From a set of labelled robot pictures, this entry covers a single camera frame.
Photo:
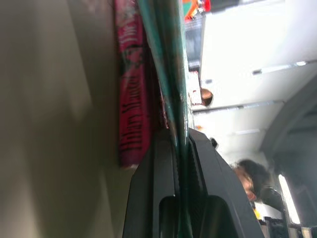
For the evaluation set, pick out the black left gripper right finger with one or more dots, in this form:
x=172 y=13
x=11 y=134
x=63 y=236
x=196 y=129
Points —
x=215 y=193

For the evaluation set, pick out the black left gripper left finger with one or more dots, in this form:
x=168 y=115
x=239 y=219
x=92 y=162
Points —
x=151 y=188

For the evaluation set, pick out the green hardcover book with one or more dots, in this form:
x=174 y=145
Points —
x=168 y=62

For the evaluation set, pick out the pink book with black lettering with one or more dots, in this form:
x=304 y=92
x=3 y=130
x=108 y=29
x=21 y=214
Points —
x=132 y=99

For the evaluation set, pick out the wooden bookshelf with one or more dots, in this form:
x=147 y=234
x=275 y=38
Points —
x=54 y=124

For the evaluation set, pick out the person with dark curly hair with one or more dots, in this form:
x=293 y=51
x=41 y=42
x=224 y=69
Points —
x=255 y=173

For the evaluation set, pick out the person with brown hair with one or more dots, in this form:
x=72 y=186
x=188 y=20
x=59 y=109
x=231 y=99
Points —
x=206 y=96

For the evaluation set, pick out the orange and red printed box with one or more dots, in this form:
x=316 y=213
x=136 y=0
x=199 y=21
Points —
x=195 y=8

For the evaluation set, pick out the dark grey curved frame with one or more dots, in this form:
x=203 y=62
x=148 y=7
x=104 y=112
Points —
x=297 y=138

